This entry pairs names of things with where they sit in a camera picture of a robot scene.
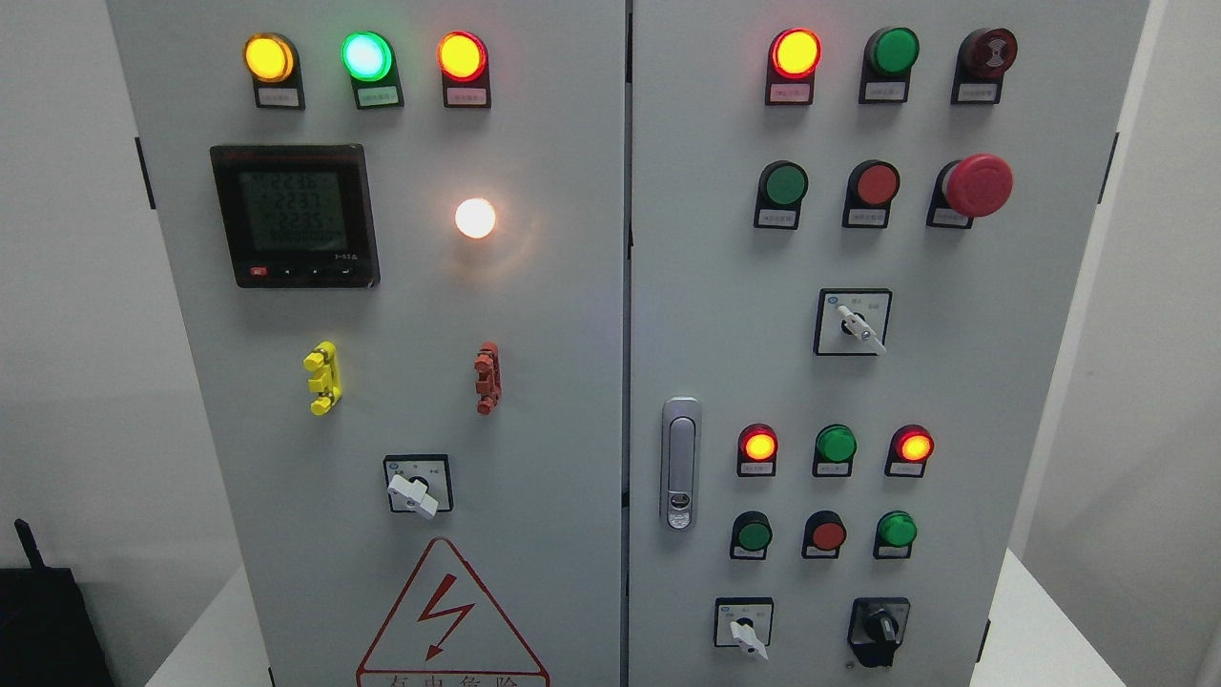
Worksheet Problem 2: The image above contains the black rotary knob switch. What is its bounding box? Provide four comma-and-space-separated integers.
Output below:
847, 597, 911, 667

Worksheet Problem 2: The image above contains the red terminal connector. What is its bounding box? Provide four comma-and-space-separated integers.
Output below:
473, 340, 502, 416

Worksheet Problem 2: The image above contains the red indicator light lower left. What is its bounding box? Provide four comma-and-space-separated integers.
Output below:
736, 423, 779, 477

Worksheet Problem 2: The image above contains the white glowing indicator light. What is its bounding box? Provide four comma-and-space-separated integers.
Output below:
454, 198, 497, 239

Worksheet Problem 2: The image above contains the green push button upper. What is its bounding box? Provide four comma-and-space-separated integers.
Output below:
755, 160, 810, 229

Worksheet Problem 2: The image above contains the green push button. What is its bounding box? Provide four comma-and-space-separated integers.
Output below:
730, 511, 775, 560
755, 160, 810, 229
873, 511, 919, 560

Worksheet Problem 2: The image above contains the green push button lower left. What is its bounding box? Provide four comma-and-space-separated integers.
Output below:
730, 511, 775, 560

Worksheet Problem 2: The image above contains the left grey cabinet door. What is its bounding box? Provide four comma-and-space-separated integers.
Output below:
106, 1, 628, 686

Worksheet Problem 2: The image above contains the grey cabinet door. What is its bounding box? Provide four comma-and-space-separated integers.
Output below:
625, 1, 1149, 686
106, 1, 628, 686

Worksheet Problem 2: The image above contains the green indicator light lower middle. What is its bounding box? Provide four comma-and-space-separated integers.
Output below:
812, 425, 858, 478

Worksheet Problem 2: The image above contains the right grey cabinet door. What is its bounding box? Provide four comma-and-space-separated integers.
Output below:
625, 1, 1149, 686

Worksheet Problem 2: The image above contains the red push button lower middle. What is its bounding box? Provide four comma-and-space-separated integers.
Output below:
801, 510, 847, 558

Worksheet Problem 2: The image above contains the red push button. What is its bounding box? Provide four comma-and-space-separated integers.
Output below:
841, 159, 901, 229
801, 510, 847, 558

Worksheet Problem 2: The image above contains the yellow terminal connector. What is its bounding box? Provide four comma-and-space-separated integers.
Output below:
302, 340, 341, 416

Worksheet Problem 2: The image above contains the red push button upper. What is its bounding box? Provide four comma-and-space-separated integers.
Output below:
841, 159, 901, 229

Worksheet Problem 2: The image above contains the red indicator light lower right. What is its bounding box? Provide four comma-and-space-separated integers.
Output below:
884, 425, 935, 478

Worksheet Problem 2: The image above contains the red indicator light left door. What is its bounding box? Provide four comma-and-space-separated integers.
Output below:
437, 31, 491, 109

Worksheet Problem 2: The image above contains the red high voltage warning sticker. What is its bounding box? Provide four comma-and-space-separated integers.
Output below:
355, 536, 552, 686

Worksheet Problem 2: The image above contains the black digital power meter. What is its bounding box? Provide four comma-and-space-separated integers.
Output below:
210, 144, 380, 290

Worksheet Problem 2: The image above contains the green push button lower right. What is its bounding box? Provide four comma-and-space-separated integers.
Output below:
873, 511, 919, 560

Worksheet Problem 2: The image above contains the red indicator light top right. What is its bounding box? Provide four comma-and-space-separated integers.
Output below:
766, 27, 821, 106

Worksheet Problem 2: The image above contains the lit green indicator light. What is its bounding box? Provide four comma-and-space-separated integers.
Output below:
341, 31, 403, 110

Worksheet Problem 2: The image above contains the red emergency stop button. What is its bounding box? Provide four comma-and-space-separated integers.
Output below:
927, 154, 1013, 229

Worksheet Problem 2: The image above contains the green indicator light top right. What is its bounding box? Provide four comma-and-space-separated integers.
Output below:
860, 27, 921, 105

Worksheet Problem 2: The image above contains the yellow indicator light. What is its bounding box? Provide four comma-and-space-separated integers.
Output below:
243, 33, 305, 110

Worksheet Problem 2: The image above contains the dark red buzzer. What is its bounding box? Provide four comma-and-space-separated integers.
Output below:
951, 27, 1020, 105

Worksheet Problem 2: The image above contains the black device with antenna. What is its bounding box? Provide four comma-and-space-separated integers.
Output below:
1, 519, 114, 686

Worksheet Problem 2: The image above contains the silver door latch handle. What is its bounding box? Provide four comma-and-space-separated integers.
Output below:
661, 397, 702, 531

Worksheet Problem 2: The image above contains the white selector switch left door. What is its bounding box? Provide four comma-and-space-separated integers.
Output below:
383, 455, 453, 519

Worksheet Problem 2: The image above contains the white selector switch upper right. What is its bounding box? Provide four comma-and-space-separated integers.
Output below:
813, 288, 893, 356

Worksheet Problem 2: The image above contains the white selector switch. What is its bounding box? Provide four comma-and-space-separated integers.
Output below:
714, 595, 775, 661
813, 288, 893, 356

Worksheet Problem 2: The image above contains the white selector switch bottom right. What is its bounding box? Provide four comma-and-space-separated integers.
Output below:
714, 595, 775, 661

